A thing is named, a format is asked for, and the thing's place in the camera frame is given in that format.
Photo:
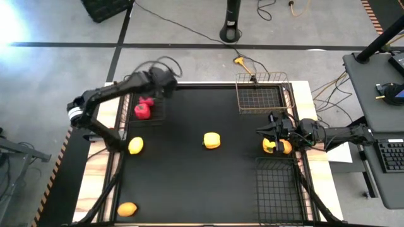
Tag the black slanted pole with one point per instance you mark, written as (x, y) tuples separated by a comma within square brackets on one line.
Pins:
[(378, 41)]

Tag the black plastic crate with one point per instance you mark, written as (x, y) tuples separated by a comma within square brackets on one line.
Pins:
[(107, 9)]

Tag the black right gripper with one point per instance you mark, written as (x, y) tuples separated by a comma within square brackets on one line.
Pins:
[(279, 145)]

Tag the orange round fruit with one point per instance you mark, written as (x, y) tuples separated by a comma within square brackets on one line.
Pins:
[(287, 147)]

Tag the black floor pole stand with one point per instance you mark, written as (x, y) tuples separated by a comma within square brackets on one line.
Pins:
[(231, 31)]

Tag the black table mat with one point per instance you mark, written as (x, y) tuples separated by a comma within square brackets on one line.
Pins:
[(205, 183)]

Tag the black hazard-striped floor mat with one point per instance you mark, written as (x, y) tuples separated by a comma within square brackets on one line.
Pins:
[(389, 12), (63, 195)]

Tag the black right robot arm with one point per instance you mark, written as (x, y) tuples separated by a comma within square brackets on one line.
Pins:
[(334, 134)]

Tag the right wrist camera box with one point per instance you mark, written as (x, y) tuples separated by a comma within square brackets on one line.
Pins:
[(286, 123)]

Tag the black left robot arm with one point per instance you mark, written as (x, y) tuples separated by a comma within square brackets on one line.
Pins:
[(110, 89)]

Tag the black desk device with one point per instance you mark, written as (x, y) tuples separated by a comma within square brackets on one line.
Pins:
[(398, 63)]

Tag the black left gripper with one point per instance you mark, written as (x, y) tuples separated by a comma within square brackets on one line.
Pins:
[(164, 80)]

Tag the grey desk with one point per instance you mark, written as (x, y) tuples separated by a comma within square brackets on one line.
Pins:
[(369, 104)]

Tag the white paper sheet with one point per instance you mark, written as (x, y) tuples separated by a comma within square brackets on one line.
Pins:
[(342, 154)]

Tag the black keyboard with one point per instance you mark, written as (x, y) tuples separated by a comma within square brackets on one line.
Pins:
[(392, 156)]

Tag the yellow bell pepper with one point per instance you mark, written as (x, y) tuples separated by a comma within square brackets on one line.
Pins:
[(268, 146), (212, 140)]

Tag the yellow power plug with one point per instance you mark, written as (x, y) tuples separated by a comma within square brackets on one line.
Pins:
[(240, 60)]

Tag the grey metal stand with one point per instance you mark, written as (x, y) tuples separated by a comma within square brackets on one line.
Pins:
[(22, 151)]

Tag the yellow lemon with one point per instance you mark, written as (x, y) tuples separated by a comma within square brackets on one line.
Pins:
[(135, 145)]

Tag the red bell pepper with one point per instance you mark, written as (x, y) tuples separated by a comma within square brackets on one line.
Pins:
[(142, 112), (147, 101)]

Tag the orange-yellow lemon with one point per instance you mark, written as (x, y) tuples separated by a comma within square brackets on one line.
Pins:
[(127, 209)]

